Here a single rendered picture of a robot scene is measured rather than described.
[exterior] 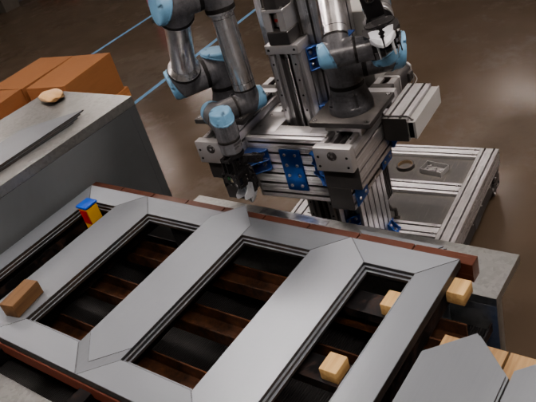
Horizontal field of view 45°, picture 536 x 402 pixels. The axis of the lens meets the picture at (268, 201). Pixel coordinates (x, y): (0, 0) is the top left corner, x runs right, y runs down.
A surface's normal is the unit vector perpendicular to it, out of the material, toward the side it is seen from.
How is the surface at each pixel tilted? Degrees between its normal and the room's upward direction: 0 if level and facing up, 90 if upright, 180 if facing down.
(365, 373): 0
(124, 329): 0
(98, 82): 90
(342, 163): 90
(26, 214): 90
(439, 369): 0
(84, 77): 90
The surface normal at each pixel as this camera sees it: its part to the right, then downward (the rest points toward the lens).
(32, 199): 0.79, 0.14
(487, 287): -0.25, -0.81
